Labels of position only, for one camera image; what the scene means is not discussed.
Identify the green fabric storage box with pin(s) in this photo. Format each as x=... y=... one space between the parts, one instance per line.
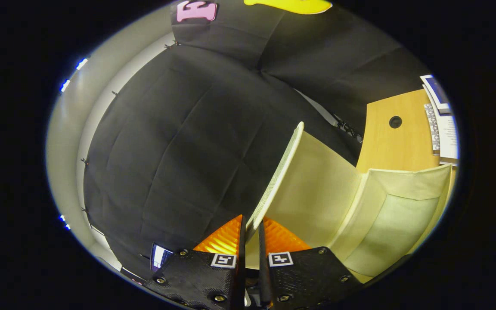
x=317 y=189

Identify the white text cover book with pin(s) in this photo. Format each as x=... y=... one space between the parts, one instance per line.
x=448 y=133

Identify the blue lit screen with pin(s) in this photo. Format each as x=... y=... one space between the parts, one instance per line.
x=160 y=256

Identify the night photo cover book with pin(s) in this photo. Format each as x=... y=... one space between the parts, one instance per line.
x=436 y=90

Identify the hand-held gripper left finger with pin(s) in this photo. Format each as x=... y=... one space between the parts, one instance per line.
x=243 y=258

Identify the patterned cover book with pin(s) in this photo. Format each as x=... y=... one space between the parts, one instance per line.
x=432 y=125

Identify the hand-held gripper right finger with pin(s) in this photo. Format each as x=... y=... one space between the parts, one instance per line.
x=264 y=267

